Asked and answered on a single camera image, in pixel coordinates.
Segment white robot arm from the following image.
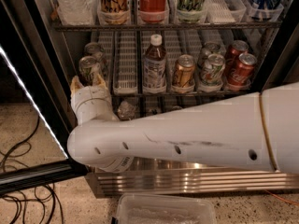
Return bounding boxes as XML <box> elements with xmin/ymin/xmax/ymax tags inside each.
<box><xmin>67</xmin><ymin>77</ymin><xmax>299</xmax><ymax>174</ymax></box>

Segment gold tall can top shelf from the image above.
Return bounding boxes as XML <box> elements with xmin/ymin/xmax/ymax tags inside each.
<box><xmin>98</xmin><ymin>0</ymin><xmax>129</xmax><ymax>25</ymax></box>

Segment open fridge glass door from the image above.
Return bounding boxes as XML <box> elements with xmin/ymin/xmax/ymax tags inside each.
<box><xmin>0</xmin><ymin>0</ymin><xmax>88</xmax><ymax>195</ymax></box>

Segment right sliding fridge door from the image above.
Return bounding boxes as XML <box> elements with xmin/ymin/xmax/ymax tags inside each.
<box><xmin>249</xmin><ymin>1</ymin><xmax>299</xmax><ymax>92</ymax></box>

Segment clear water bottle top shelf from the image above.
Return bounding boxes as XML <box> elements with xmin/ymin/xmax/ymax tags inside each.
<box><xmin>57</xmin><ymin>0</ymin><xmax>94</xmax><ymax>26</ymax></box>

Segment green tall can top shelf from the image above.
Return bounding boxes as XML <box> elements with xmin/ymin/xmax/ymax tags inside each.
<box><xmin>177</xmin><ymin>0</ymin><xmax>205</xmax><ymax>23</ymax></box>

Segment red cola can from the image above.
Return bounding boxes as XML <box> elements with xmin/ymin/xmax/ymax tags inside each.
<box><xmin>224</xmin><ymin>40</ymin><xmax>249</xmax><ymax>76</ymax></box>
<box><xmin>227</xmin><ymin>53</ymin><xmax>257</xmax><ymax>91</ymax></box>

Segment rear red cola can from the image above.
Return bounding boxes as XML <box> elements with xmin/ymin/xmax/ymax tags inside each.
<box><xmin>224</xmin><ymin>40</ymin><xmax>249</xmax><ymax>76</ymax></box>

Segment brown tea bottle middle shelf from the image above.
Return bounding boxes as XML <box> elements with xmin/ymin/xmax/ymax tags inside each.
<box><xmin>142</xmin><ymin>34</ymin><xmax>166</xmax><ymax>93</ymax></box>

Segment clear water bottle bottom shelf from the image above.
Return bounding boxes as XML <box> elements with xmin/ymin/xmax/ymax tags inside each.
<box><xmin>117</xmin><ymin>101</ymin><xmax>137</xmax><ymax>120</ymax></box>

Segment clear plastic bin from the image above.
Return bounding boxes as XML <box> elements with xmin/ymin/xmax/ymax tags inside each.
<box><xmin>116</xmin><ymin>193</ymin><xmax>217</xmax><ymax>224</ymax></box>

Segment orange cable on floor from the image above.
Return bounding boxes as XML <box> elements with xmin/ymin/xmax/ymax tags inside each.
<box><xmin>264</xmin><ymin>189</ymin><xmax>299</xmax><ymax>207</ymax></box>

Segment front red cola can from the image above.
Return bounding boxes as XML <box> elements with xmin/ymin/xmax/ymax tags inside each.
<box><xmin>227</xmin><ymin>53</ymin><xmax>257</xmax><ymax>91</ymax></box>

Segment black cables on floor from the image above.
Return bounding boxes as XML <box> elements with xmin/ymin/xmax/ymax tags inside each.
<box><xmin>0</xmin><ymin>115</ymin><xmax>64</xmax><ymax>224</ymax></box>

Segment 7up can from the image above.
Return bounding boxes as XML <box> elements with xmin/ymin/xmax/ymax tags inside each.
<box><xmin>197</xmin><ymin>41</ymin><xmax>221</xmax><ymax>68</ymax></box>
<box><xmin>84</xmin><ymin>42</ymin><xmax>107</xmax><ymax>74</ymax></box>
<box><xmin>78</xmin><ymin>56</ymin><xmax>101</xmax><ymax>85</ymax></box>
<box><xmin>199</xmin><ymin>53</ymin><xmax>225</xmax><ymax>92</ymax></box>

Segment red coca cola bottle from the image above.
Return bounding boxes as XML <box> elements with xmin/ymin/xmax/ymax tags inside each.
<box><xmin>139</xmin><ymin>0</ymin><xmax>166</xmax><ymax>23</ymax></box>

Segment gold soda can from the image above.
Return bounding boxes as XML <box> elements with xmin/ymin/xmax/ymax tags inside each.
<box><xmin>172</xmin><ymin>54</ymin><xmax>195</xmax><ymax>93</ymax></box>

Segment blue white drink pack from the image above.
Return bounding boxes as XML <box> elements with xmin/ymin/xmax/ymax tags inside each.
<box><xmin>242</xmin><ymin>0</ymin><xmax>283</xmax><ymax>21</ymax></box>

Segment empty white shelf tray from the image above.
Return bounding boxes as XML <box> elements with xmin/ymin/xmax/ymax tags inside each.
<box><xmin>113</xmin><ymin>31</ymin><xmax>137</xmax><ymax>95</ymax></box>

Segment stainless fridge base grille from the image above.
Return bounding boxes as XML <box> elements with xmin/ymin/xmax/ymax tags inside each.
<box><xmin>86</xmin><ymin>158</ymin><xmax>299</xmax><ymax>198</ymax></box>

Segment clear water bottle shelf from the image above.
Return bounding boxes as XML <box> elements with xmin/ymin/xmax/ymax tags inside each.
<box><xmin>57</xmin><ymin>0</ymin><xmax>94</xmax><ymax>26</ymax></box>
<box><xmin>117</xmin><ymin>101</ymin><xmax>137</xmax><ymax>120</ymax></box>

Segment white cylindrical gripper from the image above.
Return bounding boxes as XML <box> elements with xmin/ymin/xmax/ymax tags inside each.
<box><xmin>70</xmin><ymin>74</ymin><xmax>119</xmax><ymax>125</ymax></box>

